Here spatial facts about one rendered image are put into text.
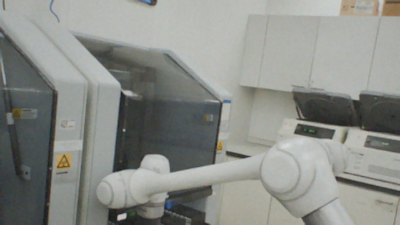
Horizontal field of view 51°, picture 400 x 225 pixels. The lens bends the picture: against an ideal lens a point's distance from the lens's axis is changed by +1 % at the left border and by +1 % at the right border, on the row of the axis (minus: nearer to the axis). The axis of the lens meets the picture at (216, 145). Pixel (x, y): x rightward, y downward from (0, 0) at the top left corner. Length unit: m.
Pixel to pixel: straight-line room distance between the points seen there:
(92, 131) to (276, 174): 0.66
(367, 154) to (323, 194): 2.52
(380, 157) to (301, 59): 1.17
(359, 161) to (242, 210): 1.17
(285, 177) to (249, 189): 2.96
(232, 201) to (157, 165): 2.64
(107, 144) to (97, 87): 0.19
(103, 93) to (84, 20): 1.41
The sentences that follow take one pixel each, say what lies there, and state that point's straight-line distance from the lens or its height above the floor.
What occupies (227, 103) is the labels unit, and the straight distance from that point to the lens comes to 1.93.
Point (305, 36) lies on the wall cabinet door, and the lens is 3.97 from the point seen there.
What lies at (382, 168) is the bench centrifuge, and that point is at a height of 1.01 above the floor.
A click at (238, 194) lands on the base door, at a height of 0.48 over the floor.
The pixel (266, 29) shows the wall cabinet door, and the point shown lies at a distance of 4.15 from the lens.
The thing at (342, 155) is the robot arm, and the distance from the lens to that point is 1.11.
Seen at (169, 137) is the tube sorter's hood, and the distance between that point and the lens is 1.61.
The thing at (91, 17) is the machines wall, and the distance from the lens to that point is 2.76.
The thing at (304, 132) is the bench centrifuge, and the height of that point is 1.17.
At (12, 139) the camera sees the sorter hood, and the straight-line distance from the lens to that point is 1.19.
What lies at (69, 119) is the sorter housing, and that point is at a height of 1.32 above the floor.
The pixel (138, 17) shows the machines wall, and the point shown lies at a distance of 3.04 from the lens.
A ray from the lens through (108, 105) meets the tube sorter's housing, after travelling 1.38.
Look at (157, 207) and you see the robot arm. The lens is 1.41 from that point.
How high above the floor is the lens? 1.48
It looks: 8 degrees down
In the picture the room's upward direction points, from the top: 8 degrees clockwise
